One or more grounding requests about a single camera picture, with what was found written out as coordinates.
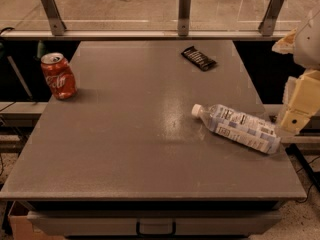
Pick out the black snack bar wrapper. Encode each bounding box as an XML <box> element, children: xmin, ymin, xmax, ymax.
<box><xmin>181</xmin><ymin>46</ymin><xmax>217</xmax><ymax>71</ymax></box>

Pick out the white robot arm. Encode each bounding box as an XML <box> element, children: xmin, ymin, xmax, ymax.
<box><xmin>272</xmin><ymin>5</ymin><xmax>320</xmax><ymax>136</ymax></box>

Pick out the metal barrier bracket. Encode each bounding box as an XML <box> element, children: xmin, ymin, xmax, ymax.
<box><xmin>40</xmin><ymin>0</ymin><xmax>66</xmax><ymax>36</ymax></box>
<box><xmin>258</xmin><ymin>0</ymin><xmax>285</xmax><ymax>36</ymax></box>
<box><xmin>177</xmin><ymin>0</ymin><xmax>191</xmax><ymax>36</ymax></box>

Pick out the cardboard box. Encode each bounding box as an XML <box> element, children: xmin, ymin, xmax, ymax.
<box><xmin>8</xmin><ymin>202</ymin><xmax>64</xmax><ymax>240</ymax></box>

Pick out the left metal barrier bracket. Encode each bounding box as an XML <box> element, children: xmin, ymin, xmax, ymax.
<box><xmin>40</xmin><ymin>0</ymin><xmax>66</xmax><ymax>36</ymax></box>

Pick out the middle metal barrier bracket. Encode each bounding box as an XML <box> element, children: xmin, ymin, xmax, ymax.
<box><xmin>177</xmin><ymin>0</ymin><xmax>191</xmax><ymax>36</ymax></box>

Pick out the right metal barrier bracket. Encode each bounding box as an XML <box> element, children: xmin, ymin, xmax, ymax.
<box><xmin>258</xmin><ymin>0</ymin><xmax>285</xmax><ymax>36</ymax></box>

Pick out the blue plastic water bottle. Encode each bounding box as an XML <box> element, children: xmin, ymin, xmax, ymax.
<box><xmin>191</xmin><ymin>104</ymin><xmax>281</xmax><ymax>154</ymax></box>

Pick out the clear barrier panel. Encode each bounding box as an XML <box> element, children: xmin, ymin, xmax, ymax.
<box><xmin>0</xmin><ymin>0</ymin><xmax>320</xmax><ymax>33</ymax></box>

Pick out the black floor cable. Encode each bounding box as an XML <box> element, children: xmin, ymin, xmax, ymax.
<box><xmin>287</xmin><ymin>143</ymin><xmax>320</xmax><ymax>204</ymax></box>

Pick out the red cola can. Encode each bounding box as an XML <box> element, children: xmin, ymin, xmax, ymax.
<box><xmin>41</xmin><ymin>52</ymin><xmax>77</xmax><ymax>100</ymax></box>

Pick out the grey drawer with handle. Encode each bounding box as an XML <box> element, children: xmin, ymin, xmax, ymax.
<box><xmin>27</xmin><ymin>210</ymin><xmax>281</xmax><ymax>237</ymax></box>

